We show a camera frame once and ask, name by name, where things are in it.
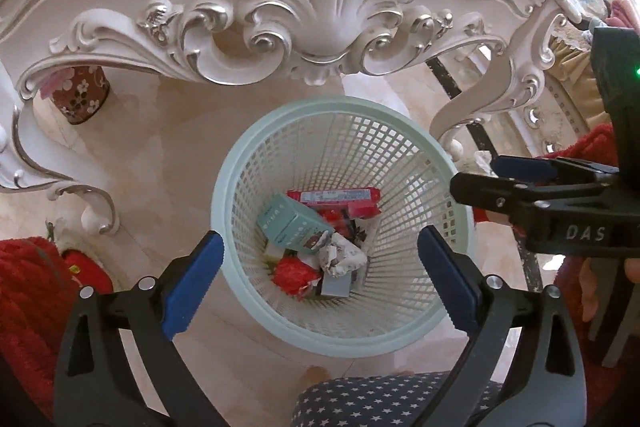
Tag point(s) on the mint green plastic waste basket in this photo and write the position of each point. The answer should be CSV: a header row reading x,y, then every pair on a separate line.
x,y
350,132

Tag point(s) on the small teal box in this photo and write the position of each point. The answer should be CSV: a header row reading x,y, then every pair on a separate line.
x,y
287,219

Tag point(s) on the small white box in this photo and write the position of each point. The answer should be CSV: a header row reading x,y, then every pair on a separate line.
x,y
274,251

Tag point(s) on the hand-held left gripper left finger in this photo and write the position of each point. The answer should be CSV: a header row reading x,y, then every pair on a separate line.
x,y
192,287

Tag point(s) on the dark printed wrapper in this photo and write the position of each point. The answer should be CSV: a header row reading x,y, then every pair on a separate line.
x,y
357,231

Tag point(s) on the small grey-blue box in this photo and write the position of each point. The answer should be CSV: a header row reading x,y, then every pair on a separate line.
x,y
336,287

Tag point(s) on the ornate white carved table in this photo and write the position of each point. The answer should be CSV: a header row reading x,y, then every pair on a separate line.
x,y
325,7

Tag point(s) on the brown beige round cushion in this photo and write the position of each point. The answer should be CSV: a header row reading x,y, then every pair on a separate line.
x,y
590,1

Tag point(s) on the red wrapper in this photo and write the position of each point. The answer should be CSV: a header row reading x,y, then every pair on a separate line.
x,y
295,274

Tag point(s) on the person's red fluffy left leg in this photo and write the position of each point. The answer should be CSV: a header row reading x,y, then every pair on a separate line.
x,y
25,307

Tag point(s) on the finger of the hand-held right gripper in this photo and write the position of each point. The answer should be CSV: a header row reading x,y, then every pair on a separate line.
x,y
500,196
522,168

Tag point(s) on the dark star-printed cushion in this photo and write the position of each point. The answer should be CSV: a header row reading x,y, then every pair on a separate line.
x,y
375,399

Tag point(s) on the white crumpled tissue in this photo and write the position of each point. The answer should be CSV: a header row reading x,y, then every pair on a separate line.
x,y
484,161

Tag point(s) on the person's right hand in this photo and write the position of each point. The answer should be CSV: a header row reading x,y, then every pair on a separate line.
x,y
633,269

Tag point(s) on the red slipper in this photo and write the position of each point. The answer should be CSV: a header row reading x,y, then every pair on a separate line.
x,y
82,269

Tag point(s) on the white paper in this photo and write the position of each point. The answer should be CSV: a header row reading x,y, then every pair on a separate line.
x,y
342,259

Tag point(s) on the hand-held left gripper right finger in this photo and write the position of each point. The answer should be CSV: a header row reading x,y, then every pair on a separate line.
x,y
450,282

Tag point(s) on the beige fringed sofa cover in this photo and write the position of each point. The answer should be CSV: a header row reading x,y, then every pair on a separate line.
x,y
575,67

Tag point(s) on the red floral container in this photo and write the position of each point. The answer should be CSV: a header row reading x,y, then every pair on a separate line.
x,y
80,94

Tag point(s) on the long red packet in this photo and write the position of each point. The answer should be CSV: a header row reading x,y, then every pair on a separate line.
x,y
330,197

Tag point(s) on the grey pink cloth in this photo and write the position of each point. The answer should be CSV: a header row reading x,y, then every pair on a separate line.
x,y
621,9

